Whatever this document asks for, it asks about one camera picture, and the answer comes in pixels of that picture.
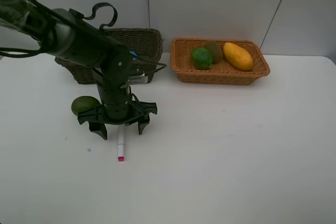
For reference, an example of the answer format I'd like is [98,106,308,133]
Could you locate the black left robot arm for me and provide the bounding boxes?
[1,0,157,139]

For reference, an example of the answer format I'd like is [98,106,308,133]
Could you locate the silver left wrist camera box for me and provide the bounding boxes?
[128,70,148,85]

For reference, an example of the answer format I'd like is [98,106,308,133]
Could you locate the orange wicker basket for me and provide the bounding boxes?
[170,38,270,86]

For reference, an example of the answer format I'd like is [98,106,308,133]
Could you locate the bright green lime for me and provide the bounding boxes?
[191,47,213,70]

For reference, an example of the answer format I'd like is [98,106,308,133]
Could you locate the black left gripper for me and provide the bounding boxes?
[78,83,157,140]

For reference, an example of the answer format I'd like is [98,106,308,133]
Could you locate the brown kiwi fruit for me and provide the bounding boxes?
[203,41,223,64]

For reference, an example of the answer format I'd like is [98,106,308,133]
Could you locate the dark brown wicker basket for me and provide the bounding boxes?
[55,28,163,84]

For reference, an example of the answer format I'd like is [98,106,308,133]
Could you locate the white marker pink caps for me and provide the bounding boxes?
[117,125,125,162]

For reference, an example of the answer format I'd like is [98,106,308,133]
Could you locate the yellow mango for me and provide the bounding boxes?
[223,42,254,71]

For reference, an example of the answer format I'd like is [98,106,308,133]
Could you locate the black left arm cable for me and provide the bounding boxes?
[0,0,168,83]

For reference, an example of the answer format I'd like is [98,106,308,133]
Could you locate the dark green lime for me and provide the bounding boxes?
[71,96,101,116]

